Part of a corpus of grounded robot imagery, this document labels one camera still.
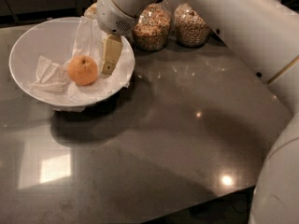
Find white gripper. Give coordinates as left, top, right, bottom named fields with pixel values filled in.
left=84, top=0, right=135, bottom=76

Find orange fruit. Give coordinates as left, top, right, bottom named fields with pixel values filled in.
left=67, top=55, right=98, bottom=86

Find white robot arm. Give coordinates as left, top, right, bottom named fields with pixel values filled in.
left=96, top=0, right=299, bottom=224

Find white paper napkin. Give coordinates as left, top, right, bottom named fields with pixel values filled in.
left=29, top=18, right=135, bottom=106

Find white bowl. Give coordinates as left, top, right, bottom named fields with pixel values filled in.
left=8, top=16, right=136, bottom=111

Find glass jar beige grains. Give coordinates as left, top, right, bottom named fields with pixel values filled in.
left=174, top=2, right=211, bottom=48

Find glass jar orange cereal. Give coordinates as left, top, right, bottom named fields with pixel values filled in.
left=132, top=4, right=171, bottom=51

